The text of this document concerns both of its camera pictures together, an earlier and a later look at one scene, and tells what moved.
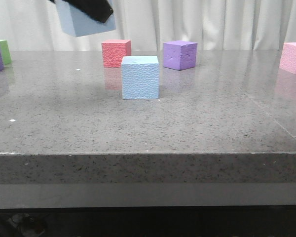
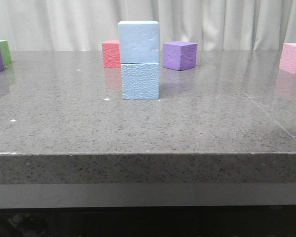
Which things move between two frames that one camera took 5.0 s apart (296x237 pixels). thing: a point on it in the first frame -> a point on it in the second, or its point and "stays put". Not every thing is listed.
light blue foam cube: (140, 77) stays put
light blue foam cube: (78, 24) -> (139, 41)
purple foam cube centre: (179, 55) stays put
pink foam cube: (293, 58) stays put
